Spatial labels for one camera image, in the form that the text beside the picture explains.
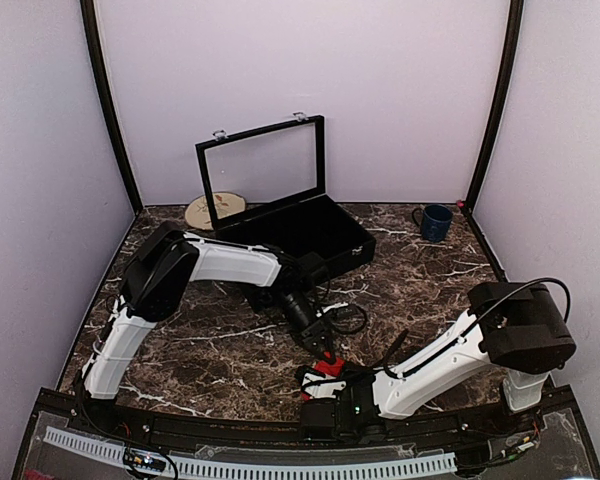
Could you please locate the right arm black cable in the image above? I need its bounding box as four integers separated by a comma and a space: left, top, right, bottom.
379, 277, 572, 381

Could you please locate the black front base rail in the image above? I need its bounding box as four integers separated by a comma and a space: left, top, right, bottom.
69, 402, 541, 447

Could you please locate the blue enamel mug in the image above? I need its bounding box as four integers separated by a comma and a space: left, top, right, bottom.
411, 204, 453, 243

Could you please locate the black compartment display box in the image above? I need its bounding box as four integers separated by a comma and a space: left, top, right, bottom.
196, 113, 376, 280

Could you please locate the black left frame post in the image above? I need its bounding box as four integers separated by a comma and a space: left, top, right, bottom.
79, 0, 144, 215

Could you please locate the red and white sock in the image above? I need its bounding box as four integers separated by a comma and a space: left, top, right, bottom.
314, 357, 345, 377

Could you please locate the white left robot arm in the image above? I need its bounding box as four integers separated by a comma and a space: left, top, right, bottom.
74, 222, 339, 436

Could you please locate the white slotted cable duct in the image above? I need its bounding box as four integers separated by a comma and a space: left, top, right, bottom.
42, 426, 458, 479

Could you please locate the black frame post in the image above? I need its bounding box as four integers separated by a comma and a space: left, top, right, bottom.
464, 0, 524, 215
79, 0, 144, 215

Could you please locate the black right frame post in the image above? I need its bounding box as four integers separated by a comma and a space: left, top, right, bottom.
464, 0, 524, 215

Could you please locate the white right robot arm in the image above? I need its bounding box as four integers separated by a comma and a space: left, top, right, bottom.
300, 277, 576, 444

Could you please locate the floral ceramic plate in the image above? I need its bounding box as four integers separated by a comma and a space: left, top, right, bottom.
184, 192, 246, 231

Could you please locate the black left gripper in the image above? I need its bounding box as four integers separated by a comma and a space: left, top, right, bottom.
270, 291, 335, 365

